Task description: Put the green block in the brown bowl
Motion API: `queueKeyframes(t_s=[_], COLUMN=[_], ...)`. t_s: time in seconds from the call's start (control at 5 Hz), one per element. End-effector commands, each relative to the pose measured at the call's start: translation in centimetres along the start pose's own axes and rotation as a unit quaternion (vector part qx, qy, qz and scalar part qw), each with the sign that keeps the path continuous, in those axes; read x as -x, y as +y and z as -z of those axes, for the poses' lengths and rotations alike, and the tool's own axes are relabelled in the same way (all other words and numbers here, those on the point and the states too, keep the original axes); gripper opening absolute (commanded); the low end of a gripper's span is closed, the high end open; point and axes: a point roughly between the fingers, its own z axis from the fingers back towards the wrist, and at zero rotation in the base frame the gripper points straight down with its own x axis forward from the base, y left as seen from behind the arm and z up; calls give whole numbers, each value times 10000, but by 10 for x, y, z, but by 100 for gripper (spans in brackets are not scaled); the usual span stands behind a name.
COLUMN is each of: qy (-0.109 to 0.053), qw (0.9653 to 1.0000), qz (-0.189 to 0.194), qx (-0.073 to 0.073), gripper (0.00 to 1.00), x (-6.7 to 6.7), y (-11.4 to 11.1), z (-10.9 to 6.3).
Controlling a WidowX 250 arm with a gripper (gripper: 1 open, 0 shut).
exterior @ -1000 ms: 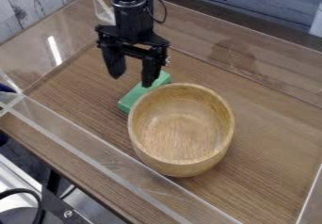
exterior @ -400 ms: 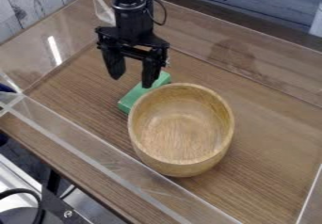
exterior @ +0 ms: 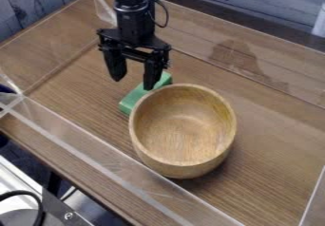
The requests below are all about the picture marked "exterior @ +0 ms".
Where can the brown wooden bowl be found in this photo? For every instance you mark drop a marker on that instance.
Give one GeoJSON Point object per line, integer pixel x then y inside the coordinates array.
{"type": "Point", "coordinates": [182, 129]}

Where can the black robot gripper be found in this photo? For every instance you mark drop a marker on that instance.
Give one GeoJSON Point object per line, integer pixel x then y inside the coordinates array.
{"type": "Point", "coordinates": [132, 41]}

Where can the metal table bracket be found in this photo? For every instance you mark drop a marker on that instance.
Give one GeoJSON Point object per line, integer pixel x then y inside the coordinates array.
{"type": "Point", "coordinates": [57, 214]}

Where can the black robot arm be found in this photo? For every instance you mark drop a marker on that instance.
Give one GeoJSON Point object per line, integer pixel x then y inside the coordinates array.
{"type": "Point", "coordinates": [132, 41]}

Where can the black table leg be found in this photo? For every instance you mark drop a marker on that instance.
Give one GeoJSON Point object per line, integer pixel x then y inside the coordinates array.
{"type": "Point", "coordinates": [53, 184]}

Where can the clear acrylic tray wall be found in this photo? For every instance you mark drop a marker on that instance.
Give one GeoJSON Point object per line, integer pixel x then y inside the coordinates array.
{"type": "Point", "coordinates": [60, 114]}

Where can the green rectangular block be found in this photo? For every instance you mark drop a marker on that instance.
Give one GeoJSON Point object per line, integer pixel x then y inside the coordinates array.
{"type": "Point", "coordinates": [128, 101]}

